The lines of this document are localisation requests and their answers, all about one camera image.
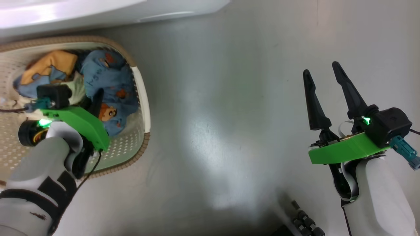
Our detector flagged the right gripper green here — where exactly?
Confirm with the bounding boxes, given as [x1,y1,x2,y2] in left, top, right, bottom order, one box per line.
[303,61,392,165]

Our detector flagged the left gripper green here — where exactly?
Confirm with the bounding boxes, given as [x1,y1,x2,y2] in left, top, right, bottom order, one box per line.
[39,88,110,152]

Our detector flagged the blue cartoon print garment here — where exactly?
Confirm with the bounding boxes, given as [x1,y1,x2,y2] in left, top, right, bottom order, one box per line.
[77,49,140,137]

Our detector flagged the orange cream and blue garment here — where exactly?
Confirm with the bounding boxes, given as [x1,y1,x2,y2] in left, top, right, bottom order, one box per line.
[13,50,86,106]

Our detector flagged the white front-load washing machine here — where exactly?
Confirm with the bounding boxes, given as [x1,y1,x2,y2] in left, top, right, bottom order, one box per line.
[0,0,232,37]

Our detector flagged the cream perforated laundry basket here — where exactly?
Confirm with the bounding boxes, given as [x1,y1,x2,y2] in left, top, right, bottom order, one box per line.
[0,35,151,181]

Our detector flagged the round white filter cover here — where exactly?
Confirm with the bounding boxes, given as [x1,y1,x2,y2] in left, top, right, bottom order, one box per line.
[138,11,198,23]

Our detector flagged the teal left camera connector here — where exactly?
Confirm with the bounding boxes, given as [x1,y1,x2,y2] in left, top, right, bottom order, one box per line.
[25,98,54,113]

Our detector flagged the teal camera connector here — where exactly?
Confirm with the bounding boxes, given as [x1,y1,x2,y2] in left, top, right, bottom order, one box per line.
[390,135,420,171]
[25,98,54,113]

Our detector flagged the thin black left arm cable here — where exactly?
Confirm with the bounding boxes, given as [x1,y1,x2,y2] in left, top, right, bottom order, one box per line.
[76,149,103,192]

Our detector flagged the teal right camera connector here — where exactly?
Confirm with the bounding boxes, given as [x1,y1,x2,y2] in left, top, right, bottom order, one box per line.
[390,135,420,171]

